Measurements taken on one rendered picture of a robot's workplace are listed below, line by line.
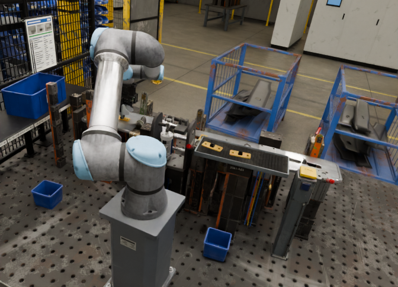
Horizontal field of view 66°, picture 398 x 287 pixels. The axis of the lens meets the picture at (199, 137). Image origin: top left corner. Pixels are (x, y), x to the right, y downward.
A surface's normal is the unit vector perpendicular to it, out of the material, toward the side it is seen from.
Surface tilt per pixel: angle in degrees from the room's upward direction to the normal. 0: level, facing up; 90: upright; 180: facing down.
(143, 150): 7
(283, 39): 90
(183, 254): 0
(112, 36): 37
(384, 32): 90
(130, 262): 90
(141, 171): 88
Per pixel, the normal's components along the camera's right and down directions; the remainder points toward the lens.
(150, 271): 0.37, 0.50
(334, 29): -0.37, 0.41
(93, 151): 0.15, -0.41
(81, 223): 0.12, -0.86
